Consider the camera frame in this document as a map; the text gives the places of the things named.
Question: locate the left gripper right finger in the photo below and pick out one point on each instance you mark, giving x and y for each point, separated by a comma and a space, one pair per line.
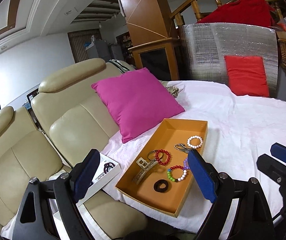
252, 219

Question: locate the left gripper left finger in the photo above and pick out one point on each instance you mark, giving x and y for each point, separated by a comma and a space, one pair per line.
35, 219

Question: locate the cream hair claw clip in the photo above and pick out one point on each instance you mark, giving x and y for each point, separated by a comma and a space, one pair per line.
145, 167

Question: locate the white pink bedspread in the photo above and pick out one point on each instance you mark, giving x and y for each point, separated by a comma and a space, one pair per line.
241, 128

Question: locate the white box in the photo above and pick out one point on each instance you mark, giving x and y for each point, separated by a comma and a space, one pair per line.
106, 171

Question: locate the red pillow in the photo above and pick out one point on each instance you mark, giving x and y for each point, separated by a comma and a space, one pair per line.
246, 75

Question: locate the black scrunchie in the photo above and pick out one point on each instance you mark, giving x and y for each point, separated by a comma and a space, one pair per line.
161, 186

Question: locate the metal key clasp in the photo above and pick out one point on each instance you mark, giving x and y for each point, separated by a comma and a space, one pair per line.
182, 148

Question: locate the orange cardboard tray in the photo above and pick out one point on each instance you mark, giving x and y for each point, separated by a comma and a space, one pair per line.
173, 168

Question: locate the beige leather sofa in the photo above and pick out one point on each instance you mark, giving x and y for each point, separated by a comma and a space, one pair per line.
71, 120

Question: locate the silver insulated foil panel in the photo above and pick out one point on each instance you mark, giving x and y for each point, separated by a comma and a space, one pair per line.
203, 47

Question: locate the red cloth on railing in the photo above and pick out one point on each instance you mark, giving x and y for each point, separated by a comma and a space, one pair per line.
251, 12

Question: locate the magenta pillow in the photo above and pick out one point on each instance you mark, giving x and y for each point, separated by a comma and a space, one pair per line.
137, 101

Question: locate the brown wooden cabinet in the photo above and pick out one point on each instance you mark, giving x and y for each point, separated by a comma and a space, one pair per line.
154, 36

